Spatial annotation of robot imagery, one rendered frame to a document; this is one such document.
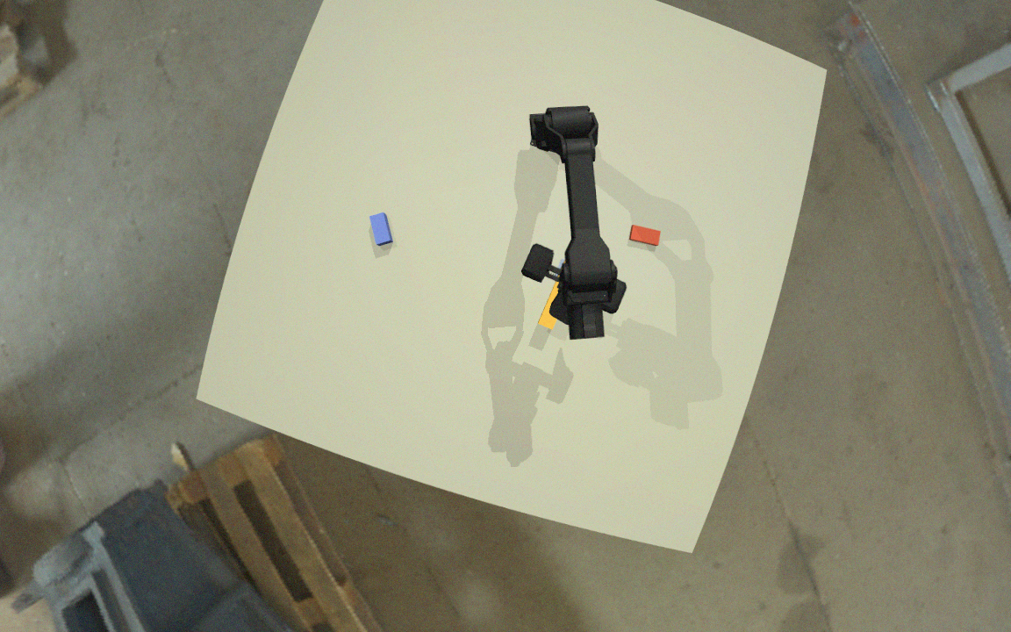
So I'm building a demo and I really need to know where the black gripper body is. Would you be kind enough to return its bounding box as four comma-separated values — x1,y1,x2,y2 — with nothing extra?
521,244,627,314

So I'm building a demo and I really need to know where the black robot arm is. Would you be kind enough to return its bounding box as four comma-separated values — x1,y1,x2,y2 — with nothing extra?
530,105,618,340

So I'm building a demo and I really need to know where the yellow bar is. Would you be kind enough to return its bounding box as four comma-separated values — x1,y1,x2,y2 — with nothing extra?
538,281,559,330

